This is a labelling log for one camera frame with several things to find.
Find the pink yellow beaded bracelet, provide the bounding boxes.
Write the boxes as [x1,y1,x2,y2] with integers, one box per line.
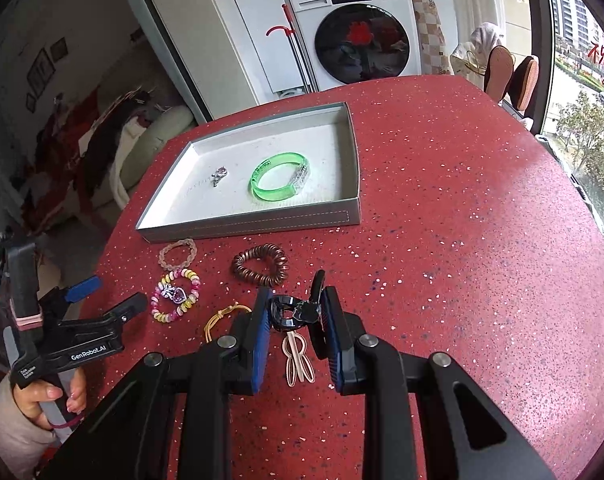
[149,268,204,324]

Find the beige braided bracelet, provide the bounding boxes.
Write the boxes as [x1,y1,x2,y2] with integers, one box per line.
[156,237,198,272]

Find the beige hair clip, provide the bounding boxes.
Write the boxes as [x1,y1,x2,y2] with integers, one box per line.
[281,330,315,388]

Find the black claw hair clip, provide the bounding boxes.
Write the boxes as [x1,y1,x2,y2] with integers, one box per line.
[268,270,326,332]

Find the small silver brooch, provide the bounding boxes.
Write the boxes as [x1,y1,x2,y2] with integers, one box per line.
[211,166,228,188]

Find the green translucent bangle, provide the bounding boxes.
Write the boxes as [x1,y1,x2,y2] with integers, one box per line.
[249,152,311,202]

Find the grey jewelry tray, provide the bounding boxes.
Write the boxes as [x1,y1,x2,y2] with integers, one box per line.
[136,102,360,242]

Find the person's left hand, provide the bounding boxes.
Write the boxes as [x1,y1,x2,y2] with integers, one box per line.
[12,367,86,430]

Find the cream sofa with clothes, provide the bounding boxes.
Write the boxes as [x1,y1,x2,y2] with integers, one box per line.
[68,86,195,214]

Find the white cabinet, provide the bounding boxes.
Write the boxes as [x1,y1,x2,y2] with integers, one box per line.
[128,0,304,122]

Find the white washing machine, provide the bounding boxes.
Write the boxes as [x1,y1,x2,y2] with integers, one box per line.
[289,0,421,91]

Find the brown chair right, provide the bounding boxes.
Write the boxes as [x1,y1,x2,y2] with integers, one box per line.
[507,55,540,113]

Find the brown chair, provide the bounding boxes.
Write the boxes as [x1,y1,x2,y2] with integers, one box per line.
[484,46,515,103]
[507,55,540,113]

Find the brown chair left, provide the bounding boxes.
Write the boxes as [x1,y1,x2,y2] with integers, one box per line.
[484,46,515,103]

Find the white bag on chair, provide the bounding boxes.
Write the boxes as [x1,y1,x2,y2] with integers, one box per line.
[450,22,504,89]

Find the checkered cloth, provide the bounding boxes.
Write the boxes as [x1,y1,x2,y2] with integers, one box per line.
[413,0,453,75]

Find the yellow hair tie with charm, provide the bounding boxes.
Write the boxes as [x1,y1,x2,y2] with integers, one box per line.
[202,301,253,345]

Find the wall picture frames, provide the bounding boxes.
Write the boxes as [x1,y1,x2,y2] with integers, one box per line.
[25,37,69,114]

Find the red-handled mop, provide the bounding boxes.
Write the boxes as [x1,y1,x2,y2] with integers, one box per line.
[265,3,313,93]

